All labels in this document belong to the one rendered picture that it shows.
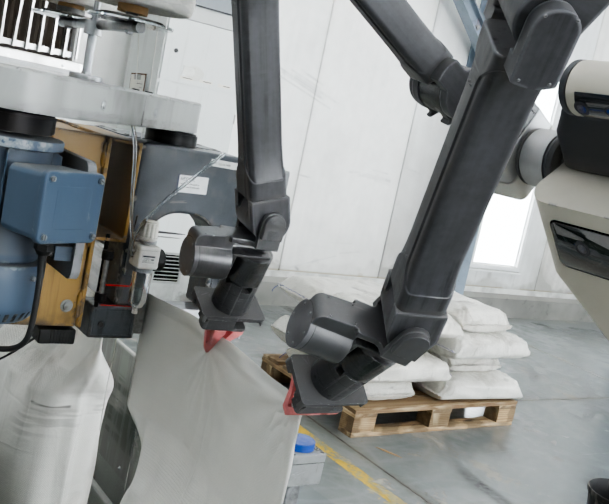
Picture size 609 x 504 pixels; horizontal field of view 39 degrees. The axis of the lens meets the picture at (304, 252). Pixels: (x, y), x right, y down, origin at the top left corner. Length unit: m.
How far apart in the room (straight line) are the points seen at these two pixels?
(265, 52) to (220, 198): 0.42
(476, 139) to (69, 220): 0.55
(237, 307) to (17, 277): 0.31
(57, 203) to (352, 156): 5.70
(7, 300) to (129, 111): 0.32
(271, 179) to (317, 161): 5.36
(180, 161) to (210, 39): 3.88
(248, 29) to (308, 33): 5.26
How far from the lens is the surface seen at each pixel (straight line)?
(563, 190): 1.27
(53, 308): 1.41
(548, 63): 0.70
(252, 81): 1.13
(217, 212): 1.48
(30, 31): 4.26
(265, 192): 1.17
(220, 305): 1.26
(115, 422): 2.39
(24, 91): 1.11
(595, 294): 1.31
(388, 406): 4.29
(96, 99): 1.19
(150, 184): 1.41
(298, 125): 6.38
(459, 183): 0.80
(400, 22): 1.21
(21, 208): 1.10
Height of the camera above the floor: 1.43
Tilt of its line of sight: 9 degrees down
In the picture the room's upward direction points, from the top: 12 degrees clockwise
